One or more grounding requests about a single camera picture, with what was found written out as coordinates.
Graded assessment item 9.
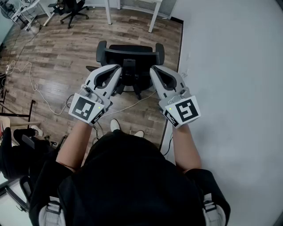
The person's right forearm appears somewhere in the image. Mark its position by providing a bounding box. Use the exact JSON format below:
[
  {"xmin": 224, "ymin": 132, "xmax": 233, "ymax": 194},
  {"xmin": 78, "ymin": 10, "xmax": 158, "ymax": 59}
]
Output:
[{"xmin": 172, "ymin": 124, "xmax": 202, "ymax": 173}]

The white rectangular desk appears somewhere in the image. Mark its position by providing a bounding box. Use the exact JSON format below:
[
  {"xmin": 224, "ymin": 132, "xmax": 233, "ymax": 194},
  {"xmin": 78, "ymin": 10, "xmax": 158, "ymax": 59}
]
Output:
[{"xmin": 105, "ymin": 0, "xmax": 164, "ymax": 33}]

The black floor cable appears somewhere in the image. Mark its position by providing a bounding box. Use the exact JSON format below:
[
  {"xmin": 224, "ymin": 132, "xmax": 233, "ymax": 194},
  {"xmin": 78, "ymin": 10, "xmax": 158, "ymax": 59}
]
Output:
[{"xmin": 0, "ymin": 19, "xmax": 43, "ymax": 60}]

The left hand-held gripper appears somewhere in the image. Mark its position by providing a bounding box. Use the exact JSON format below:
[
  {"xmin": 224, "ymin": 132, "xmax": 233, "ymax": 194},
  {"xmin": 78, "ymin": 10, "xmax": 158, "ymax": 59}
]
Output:
[{"xmin": 68, "ymin": 64, "xmax": 122, "ymax": 127}]

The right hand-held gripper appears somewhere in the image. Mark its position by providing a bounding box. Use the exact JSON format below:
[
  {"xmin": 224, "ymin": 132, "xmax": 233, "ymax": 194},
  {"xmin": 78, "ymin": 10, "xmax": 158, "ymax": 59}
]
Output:
[{"xmin": 149, "ymin": 65, "xmax": 202, "ymax": 129}]

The person's left forearm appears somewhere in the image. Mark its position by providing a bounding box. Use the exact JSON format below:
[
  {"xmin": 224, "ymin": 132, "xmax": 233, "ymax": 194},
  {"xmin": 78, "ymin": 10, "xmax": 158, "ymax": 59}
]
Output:
[{"xmin": 56, "ymin": 120, "xmax": 94, "ymax": 171}]

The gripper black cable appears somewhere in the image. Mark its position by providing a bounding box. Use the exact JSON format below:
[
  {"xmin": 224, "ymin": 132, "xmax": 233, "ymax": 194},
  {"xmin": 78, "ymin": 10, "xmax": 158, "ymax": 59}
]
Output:
[
  {"xmin": 92, "ymin": 124, "xmax": 105, "ymax": 143},
  {"xmin": 163, "ymin": 132, "xmax": 174, "ymax": 157}
]

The black mesh office chair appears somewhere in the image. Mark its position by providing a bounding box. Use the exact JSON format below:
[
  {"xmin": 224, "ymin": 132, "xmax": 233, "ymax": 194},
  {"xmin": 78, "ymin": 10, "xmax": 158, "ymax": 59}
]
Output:
[{"xmin": 86, "ymin": 40, "xmax": 165, "ymax": 100}]

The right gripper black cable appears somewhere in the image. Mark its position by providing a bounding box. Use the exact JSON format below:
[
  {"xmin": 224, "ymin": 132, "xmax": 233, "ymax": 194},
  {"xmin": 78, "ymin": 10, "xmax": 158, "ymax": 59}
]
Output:
[{"xmin": 163, "ymin": 132, "xmax": 174, "ymax": 157}]

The black metal stand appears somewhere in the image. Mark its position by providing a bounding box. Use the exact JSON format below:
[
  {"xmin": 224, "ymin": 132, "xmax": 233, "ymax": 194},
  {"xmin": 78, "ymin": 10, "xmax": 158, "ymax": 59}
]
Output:
[{"xmin": 0, "ymin": 89, "xmax": 36, "ymax": 129}]

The black armrest office chair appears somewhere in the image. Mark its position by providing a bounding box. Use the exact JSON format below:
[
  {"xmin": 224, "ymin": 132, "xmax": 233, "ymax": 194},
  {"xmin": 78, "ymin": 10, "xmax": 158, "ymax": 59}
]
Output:
[{"xmin": 5, "ymin": 134, "xmax": 67, "ymax": 212}]

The person's black clothing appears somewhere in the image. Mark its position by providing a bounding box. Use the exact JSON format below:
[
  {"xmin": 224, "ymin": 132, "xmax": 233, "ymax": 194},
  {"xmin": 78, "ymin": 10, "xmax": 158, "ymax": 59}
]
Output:
[{"xmin": 28, "ymin": 129, "xmax": 232, "ymax": 226}]

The white floor cable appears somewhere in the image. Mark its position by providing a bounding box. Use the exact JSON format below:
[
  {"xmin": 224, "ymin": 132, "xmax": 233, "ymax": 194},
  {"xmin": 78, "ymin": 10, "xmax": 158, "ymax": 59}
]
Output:
[{"xmin": 5, "ymin": 60, "xmax": 157, "ymax": 117}]

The white metal-frame desk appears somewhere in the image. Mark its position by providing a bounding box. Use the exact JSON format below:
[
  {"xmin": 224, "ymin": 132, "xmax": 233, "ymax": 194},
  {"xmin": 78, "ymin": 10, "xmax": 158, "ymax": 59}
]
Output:
[{"xmin": 10, "ymin": 0, "xmax": 55, "ymax": 31}]

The black high-back office chair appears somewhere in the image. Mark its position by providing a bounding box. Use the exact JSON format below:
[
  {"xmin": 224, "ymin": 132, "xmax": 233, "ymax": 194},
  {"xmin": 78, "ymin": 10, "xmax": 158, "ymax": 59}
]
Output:
[{"xmin": 48, "ymin": 0, "xmax": 90, "ymax": 30}]

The white grey shoulder strap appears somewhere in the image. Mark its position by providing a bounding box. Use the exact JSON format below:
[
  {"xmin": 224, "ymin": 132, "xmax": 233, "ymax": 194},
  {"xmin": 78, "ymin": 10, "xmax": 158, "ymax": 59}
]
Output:
[
  {"xmin": 202, "ymin": 193, "xmax": 226, "ymax": 226},
  {"xmin": 38, "ymin": 196, "xmax": 67, "ymax": 226}
]

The person's left white shoe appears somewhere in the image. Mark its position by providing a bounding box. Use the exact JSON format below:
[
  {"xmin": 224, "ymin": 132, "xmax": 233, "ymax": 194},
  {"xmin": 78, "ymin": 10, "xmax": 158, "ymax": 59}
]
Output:
[{"xmin": 110, "ymin": 118, "xmax": 121, "ymax": 132}]

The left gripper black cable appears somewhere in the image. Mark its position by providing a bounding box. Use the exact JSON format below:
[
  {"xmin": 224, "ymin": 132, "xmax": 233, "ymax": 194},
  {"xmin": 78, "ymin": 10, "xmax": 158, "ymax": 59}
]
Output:
[{"xmin": 92, "ymin": 124, "xmax": 105, "ymax": 143}]

